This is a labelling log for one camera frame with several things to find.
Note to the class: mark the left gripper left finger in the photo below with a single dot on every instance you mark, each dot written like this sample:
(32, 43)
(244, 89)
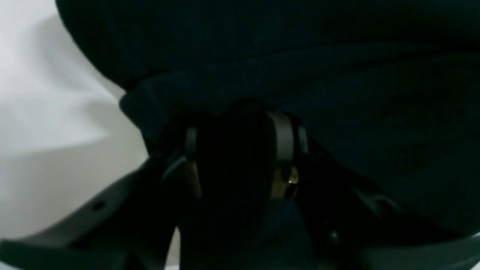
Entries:
(127, 226)

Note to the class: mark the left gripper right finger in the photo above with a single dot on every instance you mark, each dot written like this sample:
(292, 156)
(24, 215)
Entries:
(354, 225)

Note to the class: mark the black printed T-shirt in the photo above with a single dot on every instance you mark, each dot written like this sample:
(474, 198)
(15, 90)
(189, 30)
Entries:
(389, 88)

